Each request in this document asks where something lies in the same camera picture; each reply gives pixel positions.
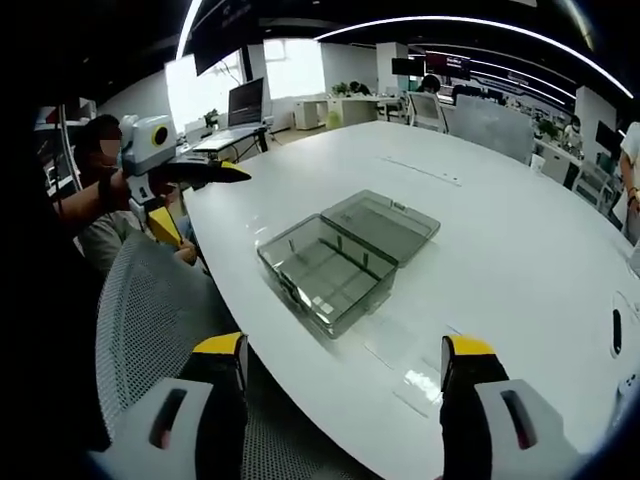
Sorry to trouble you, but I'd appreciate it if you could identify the white device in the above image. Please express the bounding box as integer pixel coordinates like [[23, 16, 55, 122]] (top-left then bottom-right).
[[616, 371, 640, 402]]

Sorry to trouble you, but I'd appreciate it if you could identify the grey mesh office chair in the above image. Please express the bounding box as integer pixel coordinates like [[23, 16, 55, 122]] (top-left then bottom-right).
[[406, 91, 450, 134]]

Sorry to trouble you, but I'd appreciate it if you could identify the wall screen with red picture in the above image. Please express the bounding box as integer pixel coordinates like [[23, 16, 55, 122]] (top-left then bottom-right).
[[424, 50, 472, 82]]

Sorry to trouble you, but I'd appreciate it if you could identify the transparent grey dual guide fixture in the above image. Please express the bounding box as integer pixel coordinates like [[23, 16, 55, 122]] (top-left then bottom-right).
[[256, 188, 442, 341]]

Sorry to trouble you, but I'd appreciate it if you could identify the white table cable port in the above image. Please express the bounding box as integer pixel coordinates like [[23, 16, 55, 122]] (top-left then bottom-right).
[[609, 291, 640, 360]]

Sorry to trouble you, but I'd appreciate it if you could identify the open laptop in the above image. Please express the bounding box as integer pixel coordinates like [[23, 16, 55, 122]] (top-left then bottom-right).
[[227, 76, 266, 129]]

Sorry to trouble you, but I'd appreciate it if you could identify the person's left hand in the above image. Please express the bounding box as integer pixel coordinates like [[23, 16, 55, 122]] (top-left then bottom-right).
[[111, 169, 133, 212]]

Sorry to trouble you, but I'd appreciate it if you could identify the grey desk partition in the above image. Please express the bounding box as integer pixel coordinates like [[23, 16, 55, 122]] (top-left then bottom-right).
[[451, 94, 536, 165]]

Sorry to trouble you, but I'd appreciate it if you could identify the black hanging screen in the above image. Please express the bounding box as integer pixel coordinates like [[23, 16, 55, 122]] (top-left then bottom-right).
[[191, 0, 262, 77]]

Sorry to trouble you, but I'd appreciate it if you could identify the white office desk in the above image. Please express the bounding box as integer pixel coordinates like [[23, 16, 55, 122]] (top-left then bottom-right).
[[292, 94, 384, 132]]

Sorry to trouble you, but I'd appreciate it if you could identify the white mesh office chair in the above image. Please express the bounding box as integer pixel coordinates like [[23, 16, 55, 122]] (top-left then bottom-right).
[[94, 232, 361, 480]]

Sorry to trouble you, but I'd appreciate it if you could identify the clear plastic divider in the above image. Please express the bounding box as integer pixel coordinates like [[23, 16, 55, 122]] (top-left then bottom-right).
[[362, 323, 464, 420]]

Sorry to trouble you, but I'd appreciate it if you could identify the curved ceiling light strip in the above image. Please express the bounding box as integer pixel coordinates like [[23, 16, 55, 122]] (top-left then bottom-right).
[[313, 14, 622, 100]]

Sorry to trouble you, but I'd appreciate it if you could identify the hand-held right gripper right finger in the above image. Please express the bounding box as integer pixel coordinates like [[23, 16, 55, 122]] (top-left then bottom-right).
[[438, 333, 584, 480]]

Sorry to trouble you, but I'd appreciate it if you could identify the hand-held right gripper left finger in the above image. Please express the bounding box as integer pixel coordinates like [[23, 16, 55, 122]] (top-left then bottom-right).
[[87, 332, 250, 480]]

